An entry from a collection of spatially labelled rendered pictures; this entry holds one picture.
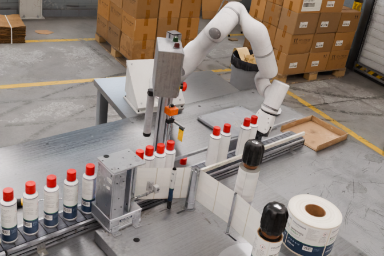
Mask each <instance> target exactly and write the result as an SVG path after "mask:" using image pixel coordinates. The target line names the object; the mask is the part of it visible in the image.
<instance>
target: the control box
mask: <svg viewBox="0 0 384 256"><path fill-rule="evenodd" d="M178 41H179V44H180V49H174V48H173V46H174V43H172V40H171V39H170V38H161V37H157V41H156V47H155V57H154V67H153V77H152V83H153V96H154V97H165V98H177V97H178V96H179V91H180V85H181V76H182V68H183V60H184V56H185V54H184V52H183V47H182V43H181V41H180V40H178Z"/></svg>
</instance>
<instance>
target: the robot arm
mask: <svg viewBox="0 0 384 256"><path fill-rule="evenodd" d="M237 24H239V25H241V28H242V31H243V34H244V36H245V37H246V39H247V40H248V41H249V42H250V44H251V48H252V50H253V54H254V57H255V60H256V63H257V66H258V70H259V72H257V73H256V75H255V78H254V81H255V85H256V88H257V91H258V93H259V94H260V95H261V96H262V97H264V98H265V100H264V102H263V103H262V104H261V109H259V110H258V112H257V113H256V116H257V117H258V120H257V124H258V128H257V133H256V136H255V139H257V140H259V139H260V138H261V137H268V134H270V132H271V130H272V128H273V124H274V121H275V114H277V112H278V110H279V108H280V106H281V104H282V102H283V100H284V97H285V95H286V93H287V91H288V89H289V85H288V84H286V83H284V82H282V81H279V80H276V79H274V80H273V82H272V84H271V83H270V81H269V79H270V78H274V77H275V76H276V75H277V72H278V67H277V63H276V60H275V56H274V52H273V47H272V45H271V41H270V37H269V33H268V30H267V28H266V27H265V26H264V25H263V24H262V23H260V22H259V21H257V20H256V19H254V18H252V17H251V16H250V15H249V14H248V12H247V10H246V8H245V7H244V5H243V4H241V3H239V2H229V3H227V4H226V5H225V6H224V7H223V8H222V9H221V10H220V12H219V13H218V14H217V15H216V16H215V17H214V18H213V19H212V20H211V21H210V22H209V23H208V24H207V26H206V27H205V28H204V29H203V30H202V31H201V32H200V33H199V34H198V36H197V37H196V38H195V39H194V40H193V41H191V42H189V43H188V44H187V45H186V46H185V47H184V48H183V52H184V54H185V56H184V60H183V68H182V76H181V83H182V82H183V81H184V80H185V79H186V78H187V77H188V76H189V75H190V74H191V73H192V72H193V71H194V70H195V69H196V68H197V67H198V66H199V64H200V63H201V62H202V61H203V60H204V59H205V57H206V56H207V55H208V53H209V52H210V51H211V50H212V49H213V48H215V47H216V45H217V44H219V43H220V42H222V41H223V40H224V39H225V38H226V37H227V35H228V34H229V33H230V32H231V31H232V29H233V28H235V26H236V25H237Z"/></svg>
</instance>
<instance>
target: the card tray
mask: <svg viewBox="0 0 384 256"><path fill-rule="evenodd" d="M280 131H281V132H283V133H284V132H286V131H293V132H294V133H296V134H298V133H301V132H303V131H304V132H305V135H304V136H302V137H303V138H304V139H305V142H304V145H305V146H307V147H309V148H311V149H313V150H314V151H320V150H322V149H325V148H327V147H329V146H332V145H334V144H336V143H338V142H341V141H344V140H346V138H347V135H348V133H346V132H344V131H343V130H341V129H339V128H337V127H335V126H333V125H331V124H329V123H327V122H325V121H323V120H321V119H319V118H317V117H315V116H313V115H310V116H308V117H304V118H301V119H298V120H296V121H294V122H291V123H288V124H285V125H282V126H281V130H280Z"/></svg>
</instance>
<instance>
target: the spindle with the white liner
mask: <svg viewBox="0 0 384 256"><path fill-rule="evenodd" d="M264 151H265V147H264V144H263V143H262V142H261V141H260V140H257V139H249V140H247V141H246V143H245V146H244V150H243V155H242V161H243V162H241V163H240V164H239V170H238V175H237V180H236V183H235V188H234V192H235V193H237V194H238V195H239V196H241V197H242V198H243V199H244V200H245V201H246V202H247V203H248V204H250V205H251V206H252V205H253V204H252V201H253V199H254V194H255V189H256V186H257V181H258V177H259V172H260V167H259V165H260V164H261V163H262V159H263V154H264Z"/></svg>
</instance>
